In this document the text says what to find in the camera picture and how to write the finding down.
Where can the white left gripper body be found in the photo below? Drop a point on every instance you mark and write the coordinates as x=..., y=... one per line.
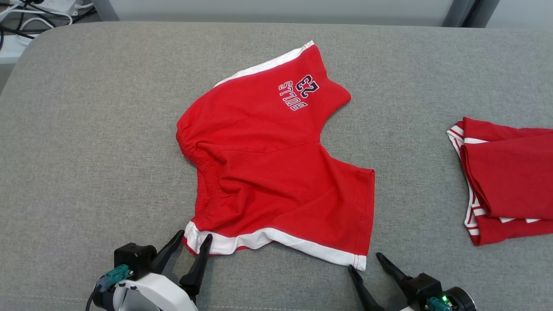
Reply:
x=160, y=293

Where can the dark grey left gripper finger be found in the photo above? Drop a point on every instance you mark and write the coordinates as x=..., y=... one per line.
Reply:
x=198, y=270
x=168, y=255

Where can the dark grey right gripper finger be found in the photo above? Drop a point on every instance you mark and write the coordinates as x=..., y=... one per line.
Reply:
x=365, y=293
x=393, y=270

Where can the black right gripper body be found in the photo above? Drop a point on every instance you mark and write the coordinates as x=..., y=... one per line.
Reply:
x=462, y=300

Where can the red shorts with number print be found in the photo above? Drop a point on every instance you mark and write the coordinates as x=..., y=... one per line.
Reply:
x=268, y=172

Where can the red white striped jersey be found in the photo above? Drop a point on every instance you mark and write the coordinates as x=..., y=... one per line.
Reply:
x=510, y=172

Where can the grey diagonal support bar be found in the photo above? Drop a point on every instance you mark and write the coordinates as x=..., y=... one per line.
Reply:
x=481, y=13
x=458, y=13

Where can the white power strip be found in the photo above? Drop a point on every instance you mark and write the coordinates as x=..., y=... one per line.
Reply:
x=60, y=5

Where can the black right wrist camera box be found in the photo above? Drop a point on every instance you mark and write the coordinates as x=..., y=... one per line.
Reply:
x=421, y=287

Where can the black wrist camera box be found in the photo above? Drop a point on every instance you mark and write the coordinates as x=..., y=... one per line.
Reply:
x=421, y=287
x=134, y=258

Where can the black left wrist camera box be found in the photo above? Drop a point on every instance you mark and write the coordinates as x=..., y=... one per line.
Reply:
x=134, y=258

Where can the grey partition post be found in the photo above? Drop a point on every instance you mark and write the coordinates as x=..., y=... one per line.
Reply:
x=105, y=9

